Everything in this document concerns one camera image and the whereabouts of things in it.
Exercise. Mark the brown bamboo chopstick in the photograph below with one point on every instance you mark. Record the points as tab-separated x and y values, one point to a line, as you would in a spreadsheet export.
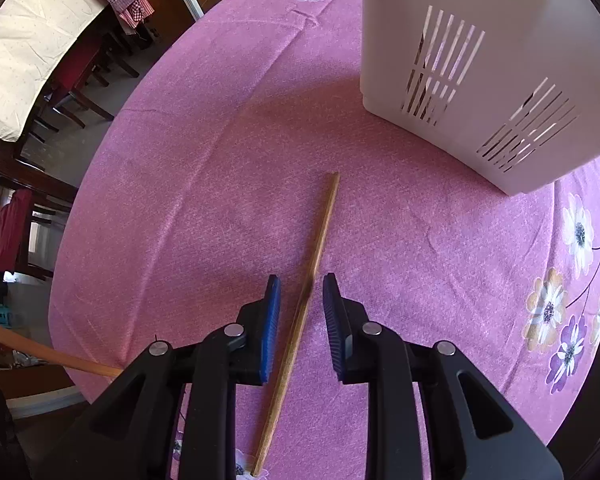
320	240
55	355

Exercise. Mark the white hanging cloth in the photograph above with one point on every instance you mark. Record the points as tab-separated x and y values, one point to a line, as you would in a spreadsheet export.
25	35

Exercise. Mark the dark chair with red cover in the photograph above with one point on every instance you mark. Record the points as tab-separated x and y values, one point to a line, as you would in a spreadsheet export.
15	220

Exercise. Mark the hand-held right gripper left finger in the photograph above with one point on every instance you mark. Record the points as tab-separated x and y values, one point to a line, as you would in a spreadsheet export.
270	330

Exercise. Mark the pink floral tablecloth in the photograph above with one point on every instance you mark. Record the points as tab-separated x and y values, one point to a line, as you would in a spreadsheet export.
205	160

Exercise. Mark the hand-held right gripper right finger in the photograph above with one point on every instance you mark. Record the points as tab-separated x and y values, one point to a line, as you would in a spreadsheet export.
334	330

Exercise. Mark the white plastic utensil holder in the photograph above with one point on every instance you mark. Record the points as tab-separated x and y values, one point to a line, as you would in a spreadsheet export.
520	20

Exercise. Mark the dark wooden chair red seat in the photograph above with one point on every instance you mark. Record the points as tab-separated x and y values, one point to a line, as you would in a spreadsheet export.
80	70

